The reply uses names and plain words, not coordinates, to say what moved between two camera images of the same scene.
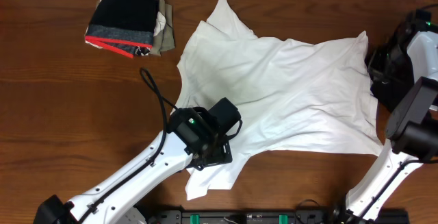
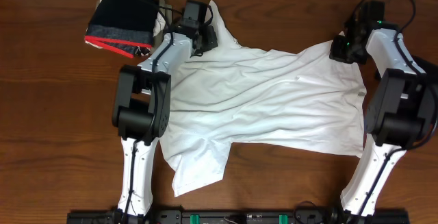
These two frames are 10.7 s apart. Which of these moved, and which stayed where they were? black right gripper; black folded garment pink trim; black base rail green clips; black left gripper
Moved: black right gripper; black left gripper
Stayed: black folded garment pink trim; black base rail green clips
